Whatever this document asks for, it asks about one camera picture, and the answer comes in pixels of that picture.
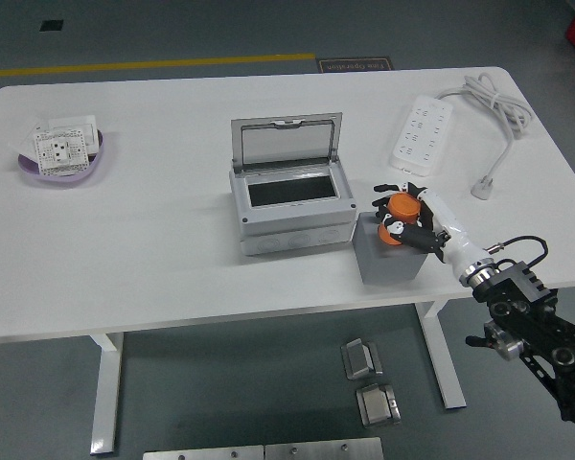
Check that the white tilted cover plate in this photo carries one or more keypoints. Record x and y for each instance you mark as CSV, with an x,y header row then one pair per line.
x,y
25,143

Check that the orange cylinder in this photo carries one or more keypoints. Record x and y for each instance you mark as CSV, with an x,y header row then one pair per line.
x,y
403,206

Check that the white table leg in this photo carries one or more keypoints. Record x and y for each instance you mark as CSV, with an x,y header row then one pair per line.
x,y
106,393
441,354

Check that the grey cube with round hole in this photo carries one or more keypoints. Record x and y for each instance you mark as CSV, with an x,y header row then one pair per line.
x,y
388,269

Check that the white power strip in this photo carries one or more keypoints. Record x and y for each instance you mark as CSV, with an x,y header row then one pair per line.
x,y
421,134

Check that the metal floor bracket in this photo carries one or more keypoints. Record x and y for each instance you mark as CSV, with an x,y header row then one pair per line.
x,y
377,406
361,359

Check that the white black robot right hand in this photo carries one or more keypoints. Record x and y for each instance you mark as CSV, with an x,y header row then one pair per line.
x,y
453,242

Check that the grey metal base plate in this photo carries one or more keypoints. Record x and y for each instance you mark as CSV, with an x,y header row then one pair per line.
x,y
323,449
203,453

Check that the black floor outlet cover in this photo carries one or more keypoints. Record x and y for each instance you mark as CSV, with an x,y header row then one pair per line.
x,y
51,25

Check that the grey electrical enclosure box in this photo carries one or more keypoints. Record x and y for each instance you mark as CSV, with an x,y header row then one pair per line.
x,y
297,225

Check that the white blank switch plate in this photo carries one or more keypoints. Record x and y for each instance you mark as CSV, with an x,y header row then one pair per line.
x,y
76,122

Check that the white wall socket panel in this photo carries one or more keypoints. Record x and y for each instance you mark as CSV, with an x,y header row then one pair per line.
x,y
57,151

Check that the dark floor sign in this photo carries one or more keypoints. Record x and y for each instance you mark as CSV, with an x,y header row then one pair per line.
x,y
354,65

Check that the purple shallow bowl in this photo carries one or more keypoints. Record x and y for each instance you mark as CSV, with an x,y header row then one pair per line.
x,y
67,178

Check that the transparent hinged box lid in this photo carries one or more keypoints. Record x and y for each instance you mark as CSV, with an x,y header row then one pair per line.
x,y
287,141

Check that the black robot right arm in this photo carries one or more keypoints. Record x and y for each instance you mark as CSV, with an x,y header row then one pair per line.
x,y
522,282

